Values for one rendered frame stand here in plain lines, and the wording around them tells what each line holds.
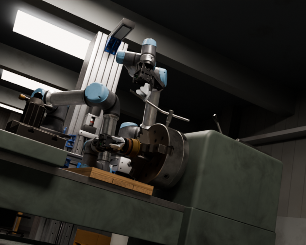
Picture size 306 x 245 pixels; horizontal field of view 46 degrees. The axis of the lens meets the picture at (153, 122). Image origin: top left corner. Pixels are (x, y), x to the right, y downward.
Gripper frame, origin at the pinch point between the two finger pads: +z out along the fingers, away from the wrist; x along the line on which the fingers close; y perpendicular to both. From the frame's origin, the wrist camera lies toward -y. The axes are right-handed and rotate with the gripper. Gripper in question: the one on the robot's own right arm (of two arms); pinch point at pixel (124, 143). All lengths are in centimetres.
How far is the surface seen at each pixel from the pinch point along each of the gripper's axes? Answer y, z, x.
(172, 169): -22.2, 11.0, -6.3
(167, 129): -16.7, 7.5, 11.9
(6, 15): 43, -364, 202
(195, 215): -34.5, 18.7, -24.3
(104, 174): 12.8, 14.8, -18.4
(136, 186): -3.2, 14.8, -19.4
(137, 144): -6.4, 0.8, 1.6
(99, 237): -350, -688, -74
